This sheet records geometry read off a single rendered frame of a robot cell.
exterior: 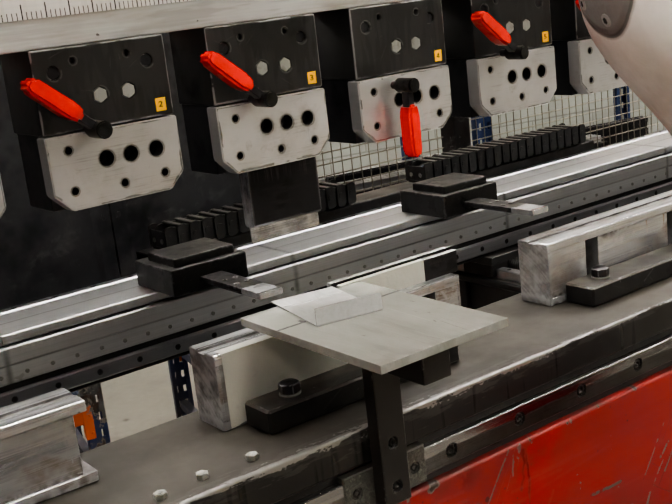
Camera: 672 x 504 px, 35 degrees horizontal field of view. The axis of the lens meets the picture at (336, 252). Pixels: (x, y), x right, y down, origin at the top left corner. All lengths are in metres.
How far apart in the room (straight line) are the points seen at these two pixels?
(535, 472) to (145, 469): 0.54
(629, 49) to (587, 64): 1.07
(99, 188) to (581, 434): 0.76
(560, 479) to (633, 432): 0.16
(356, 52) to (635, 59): 0.80
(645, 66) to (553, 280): 1.09
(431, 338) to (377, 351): 0.06
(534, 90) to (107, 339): 0.68
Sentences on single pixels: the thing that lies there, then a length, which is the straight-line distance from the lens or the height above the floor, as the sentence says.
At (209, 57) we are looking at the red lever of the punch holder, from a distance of 1.16.
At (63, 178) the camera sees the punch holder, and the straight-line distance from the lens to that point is 1.13.
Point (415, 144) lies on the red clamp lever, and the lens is 1.33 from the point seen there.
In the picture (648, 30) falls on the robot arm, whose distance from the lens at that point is 0.52.
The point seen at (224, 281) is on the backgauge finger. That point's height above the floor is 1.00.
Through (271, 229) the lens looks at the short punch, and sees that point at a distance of 1.31.
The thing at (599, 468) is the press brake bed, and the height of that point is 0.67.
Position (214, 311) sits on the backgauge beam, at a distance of 1.56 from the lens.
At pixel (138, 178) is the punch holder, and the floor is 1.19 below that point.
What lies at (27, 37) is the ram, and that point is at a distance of 1.12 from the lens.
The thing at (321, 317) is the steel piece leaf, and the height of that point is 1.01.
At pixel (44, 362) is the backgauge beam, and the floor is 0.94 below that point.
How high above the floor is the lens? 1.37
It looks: 14 degrees down
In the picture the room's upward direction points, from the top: 7 degrees counter-clockwise
